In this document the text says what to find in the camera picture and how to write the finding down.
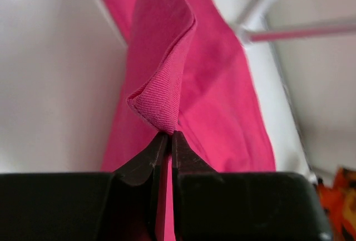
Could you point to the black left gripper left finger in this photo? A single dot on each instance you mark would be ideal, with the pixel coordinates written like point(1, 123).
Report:
point(138, 199)

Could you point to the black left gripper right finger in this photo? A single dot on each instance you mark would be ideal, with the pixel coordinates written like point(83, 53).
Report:
point(192, 178)

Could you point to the pink trousers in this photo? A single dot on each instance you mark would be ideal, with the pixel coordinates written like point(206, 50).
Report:
point(186, 71)

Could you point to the orange camouflage shorts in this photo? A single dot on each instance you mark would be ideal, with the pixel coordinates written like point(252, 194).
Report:
point(338, 202)

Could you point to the aluminium table edge rail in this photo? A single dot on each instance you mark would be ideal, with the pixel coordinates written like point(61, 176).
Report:
point(304, 166)

